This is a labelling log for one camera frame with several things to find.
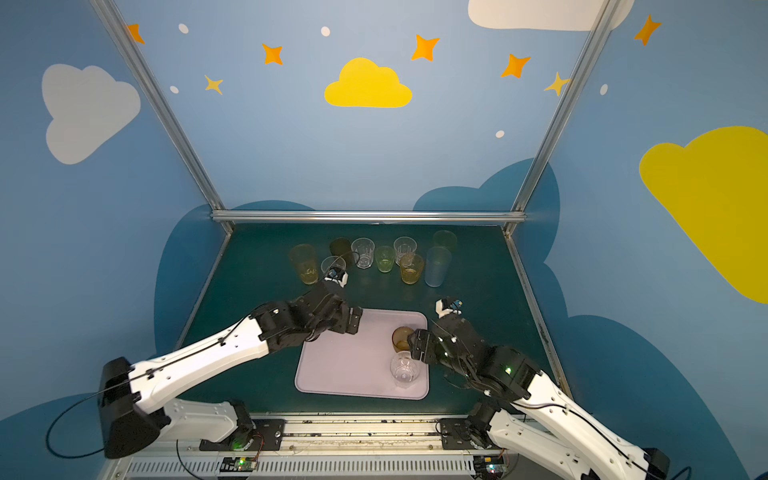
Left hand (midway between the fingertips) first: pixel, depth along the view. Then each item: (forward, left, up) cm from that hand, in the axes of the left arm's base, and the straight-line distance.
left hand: (352, 309), depth 76 cm
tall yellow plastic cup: (+24, +18, -9) cm, 32 cm away
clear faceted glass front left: (+26, +11, -14) cm, 32 cm away
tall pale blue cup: (+27, -27, -13) cm, 40 cm away
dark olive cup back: (+31, +7, -11) cm, 34 cm away
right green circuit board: (-32, -34, -20) cm, 51 cm away
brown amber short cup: (0, -13, -17) cm, 22 cm away
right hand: (-7, -18, +1) cm, 19 cm away
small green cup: (+28, -8, -13) cm, 32 cm away
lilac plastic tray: (-7, -1, -20) cm, 21 cm away
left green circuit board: (-32, +26, -19) cm, 45 cm away
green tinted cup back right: (+32, -29, -7) cm, 44 cm away
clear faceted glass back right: (+36, -15, -15) cm, 42 cm away
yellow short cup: (+27, -18, -16) cm, 36 cm away
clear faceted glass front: (-9, -14, -19) cm, 25 cm away
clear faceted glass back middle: (+34, 0, -17) cm, 38 cm away
